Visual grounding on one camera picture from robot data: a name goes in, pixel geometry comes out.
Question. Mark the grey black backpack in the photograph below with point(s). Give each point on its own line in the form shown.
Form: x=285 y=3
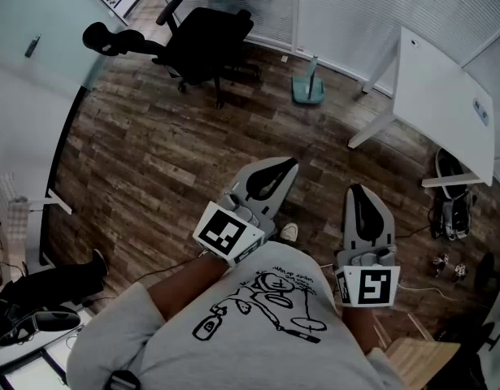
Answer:
x=455 y=213

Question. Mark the wooden stool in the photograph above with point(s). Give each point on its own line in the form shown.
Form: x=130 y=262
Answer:
x=420 y=360

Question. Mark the black glossy headset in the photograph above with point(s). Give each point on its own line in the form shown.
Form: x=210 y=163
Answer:
x=58 y=319

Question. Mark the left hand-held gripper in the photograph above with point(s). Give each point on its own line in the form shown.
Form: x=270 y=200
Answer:
x=217 y=230

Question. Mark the teal dustpan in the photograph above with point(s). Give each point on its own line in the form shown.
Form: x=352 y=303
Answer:
x=304 y=92

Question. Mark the frosted glass door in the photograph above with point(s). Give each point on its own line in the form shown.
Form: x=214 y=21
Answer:
x=38 y=10

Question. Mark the person's right forearm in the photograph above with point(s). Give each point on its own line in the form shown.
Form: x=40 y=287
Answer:
x=359 y=331

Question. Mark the person's grey printed shirt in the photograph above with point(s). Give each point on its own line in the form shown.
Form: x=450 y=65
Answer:
x=241 y=352

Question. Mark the small black white gadget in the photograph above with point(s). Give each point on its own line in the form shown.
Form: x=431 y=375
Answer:
x=461 y=271
x=440 y=263

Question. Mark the white window blind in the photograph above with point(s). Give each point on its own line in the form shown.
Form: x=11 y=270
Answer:
x=375 y=10

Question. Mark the white desk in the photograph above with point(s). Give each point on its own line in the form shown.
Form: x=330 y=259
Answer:
x=436 y=96
x=60 y=349

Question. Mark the black round stool base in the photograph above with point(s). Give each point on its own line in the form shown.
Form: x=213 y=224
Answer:
x=485 y=270

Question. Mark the person's left forearm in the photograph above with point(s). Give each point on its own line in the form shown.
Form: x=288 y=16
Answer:
x=184 y=287

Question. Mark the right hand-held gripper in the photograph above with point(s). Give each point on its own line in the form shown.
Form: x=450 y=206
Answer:
x=373 y=287

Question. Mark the person's left white shoe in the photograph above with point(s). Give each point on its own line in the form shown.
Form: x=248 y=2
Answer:
x=289 y=231

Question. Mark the white grid rack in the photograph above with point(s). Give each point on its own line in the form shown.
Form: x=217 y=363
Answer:
x=14 y=213

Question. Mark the white desk leg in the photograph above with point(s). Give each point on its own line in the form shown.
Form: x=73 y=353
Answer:
x=60 y=201

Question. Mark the computer monitor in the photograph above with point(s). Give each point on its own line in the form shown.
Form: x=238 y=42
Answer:
x=26 y=374

